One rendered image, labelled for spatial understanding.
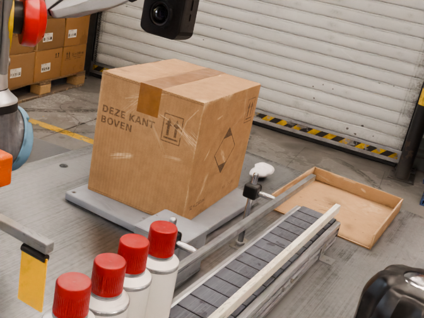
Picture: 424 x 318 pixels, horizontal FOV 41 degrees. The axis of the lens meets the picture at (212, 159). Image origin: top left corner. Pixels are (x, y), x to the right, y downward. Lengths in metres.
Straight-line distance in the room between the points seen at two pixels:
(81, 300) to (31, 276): 0.05
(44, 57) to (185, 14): 4.25
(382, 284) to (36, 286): 0.30
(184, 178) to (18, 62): 3.44
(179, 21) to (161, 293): 0.32
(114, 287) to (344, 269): 0.72
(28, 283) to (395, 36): 4.39
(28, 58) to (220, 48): 1.64
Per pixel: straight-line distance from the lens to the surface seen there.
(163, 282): 0.68
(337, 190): 1.63
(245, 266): 1.04
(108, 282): 0.59
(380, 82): 4.82
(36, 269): 0.53
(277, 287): 1.01
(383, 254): 1.36
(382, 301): 0.48
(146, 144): 1.17
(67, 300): 0.55
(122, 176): 1.22
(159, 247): 0.66
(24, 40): 0.41
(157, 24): 0.53
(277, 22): 4.93
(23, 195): 1.28
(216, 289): 0.96
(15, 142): 0.99
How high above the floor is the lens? 1.39
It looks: 20 degrees down
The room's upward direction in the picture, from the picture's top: 12 degrees clockwise
